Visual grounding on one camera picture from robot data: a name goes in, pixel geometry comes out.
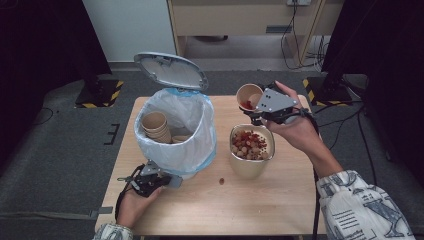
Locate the grey white pedal trash can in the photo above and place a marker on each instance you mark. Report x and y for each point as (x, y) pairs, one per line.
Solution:
(170, 71)

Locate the beige bowl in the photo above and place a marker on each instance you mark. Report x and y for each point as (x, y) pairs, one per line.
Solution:
(248, 168)

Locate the black stand base striped edge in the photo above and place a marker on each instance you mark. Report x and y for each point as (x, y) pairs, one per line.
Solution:
(328, 93)
(100, 95)

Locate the dark curtain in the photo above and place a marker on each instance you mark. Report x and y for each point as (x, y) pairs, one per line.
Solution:
(386, 66)
(43, 60)

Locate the person's left hand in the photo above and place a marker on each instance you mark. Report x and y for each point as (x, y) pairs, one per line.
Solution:
(131, 208)

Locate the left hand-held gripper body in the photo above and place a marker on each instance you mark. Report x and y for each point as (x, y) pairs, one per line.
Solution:
(146, 183)

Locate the stack of paper cups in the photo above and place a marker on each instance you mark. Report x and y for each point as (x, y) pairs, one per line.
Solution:
(156, 128)

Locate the white power strip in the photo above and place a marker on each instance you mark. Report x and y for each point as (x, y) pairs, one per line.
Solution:
(299, 2)

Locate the white cabinet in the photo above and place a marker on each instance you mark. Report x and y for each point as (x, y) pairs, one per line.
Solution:
(130, 30)

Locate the lying brown paper cup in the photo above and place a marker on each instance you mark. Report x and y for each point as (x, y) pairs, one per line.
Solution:
(181, 138)

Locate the translucent white trash bag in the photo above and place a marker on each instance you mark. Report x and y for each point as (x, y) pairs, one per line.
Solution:
(186, 156)

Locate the light wooden desk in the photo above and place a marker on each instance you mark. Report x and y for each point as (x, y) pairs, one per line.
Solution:
(233, 16)

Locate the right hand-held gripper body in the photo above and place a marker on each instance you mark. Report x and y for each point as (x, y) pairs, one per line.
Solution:
(275, 101)

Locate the brown paper cup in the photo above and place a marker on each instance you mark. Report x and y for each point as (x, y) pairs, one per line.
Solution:
(181, 138)
(246, 91)

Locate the person's right hand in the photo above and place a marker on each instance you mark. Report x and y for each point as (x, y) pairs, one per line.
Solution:
(300, 133)

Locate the red dried fruit pieces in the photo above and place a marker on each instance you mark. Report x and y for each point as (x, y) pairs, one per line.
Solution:
(247, 105)

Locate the mixed nuts and red fruits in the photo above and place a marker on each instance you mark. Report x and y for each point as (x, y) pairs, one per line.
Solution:
(249, 145)

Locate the single brown nut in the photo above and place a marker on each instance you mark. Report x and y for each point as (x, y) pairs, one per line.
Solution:
(221, 181)

